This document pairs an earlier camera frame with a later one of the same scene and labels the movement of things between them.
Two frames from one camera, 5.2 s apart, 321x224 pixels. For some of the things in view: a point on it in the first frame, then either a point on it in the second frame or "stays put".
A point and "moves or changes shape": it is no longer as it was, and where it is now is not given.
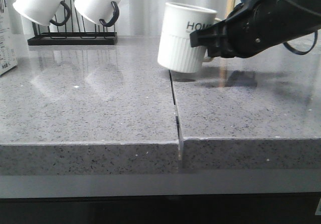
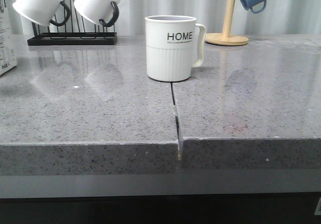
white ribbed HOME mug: (178, 21) moves or changes shape
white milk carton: (8, 29) stays put
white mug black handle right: (98, 1) stays put
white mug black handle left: (41, 3) stays put
